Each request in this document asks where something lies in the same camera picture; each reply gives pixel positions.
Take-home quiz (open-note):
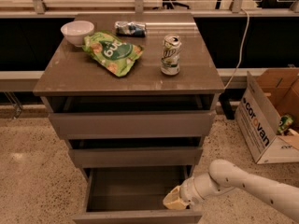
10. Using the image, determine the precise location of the grey bottom drawer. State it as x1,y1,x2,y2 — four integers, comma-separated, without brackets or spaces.
73,166,202,224

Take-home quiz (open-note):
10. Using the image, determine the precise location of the grey drawer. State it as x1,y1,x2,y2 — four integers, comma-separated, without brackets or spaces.
66,137,203,168
41,93,218,140
73,166,202,224

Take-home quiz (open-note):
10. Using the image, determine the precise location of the grey top drawer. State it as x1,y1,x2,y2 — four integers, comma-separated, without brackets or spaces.
41,93,218,140

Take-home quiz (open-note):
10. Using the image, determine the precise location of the grey middle drawer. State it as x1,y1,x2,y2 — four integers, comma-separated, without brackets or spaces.
66,137,203,168

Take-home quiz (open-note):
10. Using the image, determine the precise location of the grey drawer cabinet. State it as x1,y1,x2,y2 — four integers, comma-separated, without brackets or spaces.
33,12,225,182

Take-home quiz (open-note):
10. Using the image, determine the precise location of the white green soda can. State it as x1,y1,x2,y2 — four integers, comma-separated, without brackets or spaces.
161,34,182,76

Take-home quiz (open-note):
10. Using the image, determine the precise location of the green can in box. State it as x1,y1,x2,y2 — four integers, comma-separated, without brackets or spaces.
278,114,293,135

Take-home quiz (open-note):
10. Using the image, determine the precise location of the white cardboard box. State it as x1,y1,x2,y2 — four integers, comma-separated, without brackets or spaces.
235,68,299,164

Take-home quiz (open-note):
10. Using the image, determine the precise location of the green snack bag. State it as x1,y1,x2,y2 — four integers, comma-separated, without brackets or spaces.
82,31,144,77

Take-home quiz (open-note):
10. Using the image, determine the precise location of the white bowl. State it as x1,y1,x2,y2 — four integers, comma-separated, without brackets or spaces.
61,21,94,47

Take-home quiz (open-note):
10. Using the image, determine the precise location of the white cable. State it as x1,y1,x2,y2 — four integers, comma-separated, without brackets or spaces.
222,8,251,91

